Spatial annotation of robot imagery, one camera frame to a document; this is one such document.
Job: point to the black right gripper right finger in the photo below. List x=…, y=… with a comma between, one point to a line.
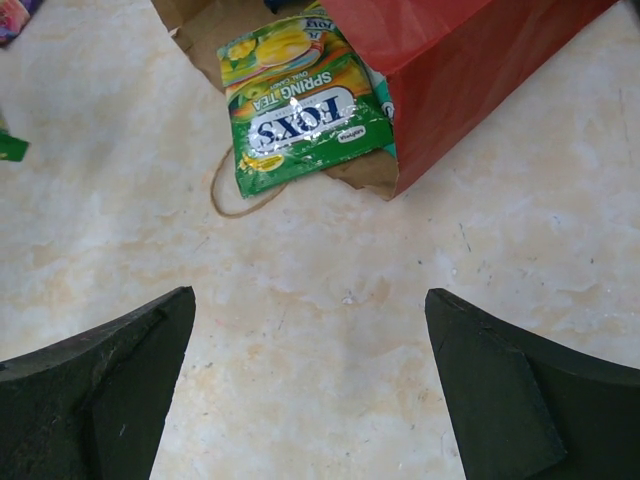
x=525, y=407

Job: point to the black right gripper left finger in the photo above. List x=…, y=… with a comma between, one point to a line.
x=93, y=406

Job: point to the twisted paper bag handle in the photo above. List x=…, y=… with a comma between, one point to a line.
x=224, y=194

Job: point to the red paper bag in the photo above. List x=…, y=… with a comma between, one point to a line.
x=448, y=64

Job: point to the green Fox's spring tea packet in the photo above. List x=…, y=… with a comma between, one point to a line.
x=299, y=100

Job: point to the purple snack packet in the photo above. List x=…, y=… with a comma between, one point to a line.
x=14, y=16

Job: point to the teal Fox's candy packet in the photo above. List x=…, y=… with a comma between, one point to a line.
x=382, y=93

